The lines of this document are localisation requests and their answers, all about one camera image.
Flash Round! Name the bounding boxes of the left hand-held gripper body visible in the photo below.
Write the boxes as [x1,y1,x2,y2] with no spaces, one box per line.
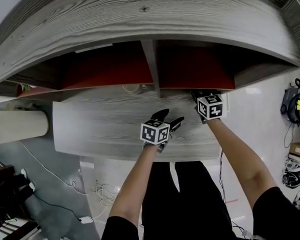
[140,118,171,154]

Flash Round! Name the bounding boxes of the black framed picture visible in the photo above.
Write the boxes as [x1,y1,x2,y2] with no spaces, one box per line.
[74,43,113,54]

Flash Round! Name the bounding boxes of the tangle of white cables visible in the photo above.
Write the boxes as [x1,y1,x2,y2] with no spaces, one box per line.
[94,183,118,207]

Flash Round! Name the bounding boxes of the black and yellow vacuum cleaner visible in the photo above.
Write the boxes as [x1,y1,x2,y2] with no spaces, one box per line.
[280,78,300,127]

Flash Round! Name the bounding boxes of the white round pedestal table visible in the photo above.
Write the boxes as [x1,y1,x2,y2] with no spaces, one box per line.
[0,103,50,155]

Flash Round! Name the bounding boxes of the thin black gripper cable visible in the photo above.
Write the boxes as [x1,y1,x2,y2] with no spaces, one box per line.
[218,148,227,202]

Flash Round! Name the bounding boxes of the person's black shirt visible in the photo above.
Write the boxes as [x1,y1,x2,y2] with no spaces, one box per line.
[99,186,300,240]

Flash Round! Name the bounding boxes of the person's right forearm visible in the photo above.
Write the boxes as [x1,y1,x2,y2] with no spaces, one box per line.
[206,117,277,211]

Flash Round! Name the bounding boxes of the grey wooden desk with hutch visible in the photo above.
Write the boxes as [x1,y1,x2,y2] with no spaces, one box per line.
[0,0,300,163]

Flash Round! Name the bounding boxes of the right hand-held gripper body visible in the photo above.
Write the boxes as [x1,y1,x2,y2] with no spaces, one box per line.
[191,90,228,125]

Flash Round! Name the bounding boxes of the long white floor cable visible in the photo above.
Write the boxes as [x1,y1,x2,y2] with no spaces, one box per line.
[19,141,87,196]

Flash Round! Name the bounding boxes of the white mug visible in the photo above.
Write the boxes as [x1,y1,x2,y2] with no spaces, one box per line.
[121,83,153,95]

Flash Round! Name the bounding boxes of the black vacuum cleaner cable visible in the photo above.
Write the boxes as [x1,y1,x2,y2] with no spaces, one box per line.
[283,122,295,149]

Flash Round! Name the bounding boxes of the person's left forearm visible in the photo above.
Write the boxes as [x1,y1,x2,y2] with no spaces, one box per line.
[108,143,161,225]

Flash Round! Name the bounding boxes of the person's black trousers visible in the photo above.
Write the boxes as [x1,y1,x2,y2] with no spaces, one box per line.
[141,160,238,240]

